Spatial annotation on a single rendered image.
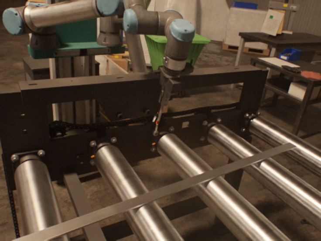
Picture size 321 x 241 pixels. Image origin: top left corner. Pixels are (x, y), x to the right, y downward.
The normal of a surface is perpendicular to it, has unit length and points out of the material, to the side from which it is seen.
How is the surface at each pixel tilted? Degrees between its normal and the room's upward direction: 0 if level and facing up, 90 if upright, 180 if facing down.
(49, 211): 20
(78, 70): 90
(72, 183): 0
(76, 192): 0
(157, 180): 0
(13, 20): 91
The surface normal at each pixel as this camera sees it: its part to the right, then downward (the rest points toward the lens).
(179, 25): 0.22, -0.69
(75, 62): 0.57, 0.41
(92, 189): 0.10, -0.90
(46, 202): 0.38, -0.89
